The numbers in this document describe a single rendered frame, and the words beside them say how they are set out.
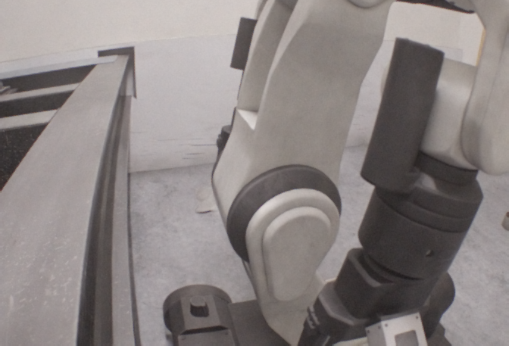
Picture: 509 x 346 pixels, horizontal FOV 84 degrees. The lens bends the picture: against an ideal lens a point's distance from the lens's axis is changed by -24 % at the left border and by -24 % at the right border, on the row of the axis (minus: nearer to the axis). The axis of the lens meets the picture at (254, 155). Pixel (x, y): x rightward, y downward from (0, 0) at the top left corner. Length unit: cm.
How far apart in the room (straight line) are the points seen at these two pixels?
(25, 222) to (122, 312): 26
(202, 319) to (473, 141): 72
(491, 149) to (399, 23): 234
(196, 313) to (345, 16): 69
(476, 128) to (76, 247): 32
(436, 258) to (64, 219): 34
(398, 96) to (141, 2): 176
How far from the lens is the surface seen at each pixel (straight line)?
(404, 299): 31
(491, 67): 22
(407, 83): 21
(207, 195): 168
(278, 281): 43
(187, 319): 84
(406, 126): 22
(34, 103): 112
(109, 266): 69
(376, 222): 26
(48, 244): 35
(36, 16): 199
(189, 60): 188
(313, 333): 31
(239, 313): 90
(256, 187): 39
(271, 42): 46
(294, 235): 39
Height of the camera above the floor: 85
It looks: 23 degrees down
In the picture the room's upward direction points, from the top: 1 degrees clockwise
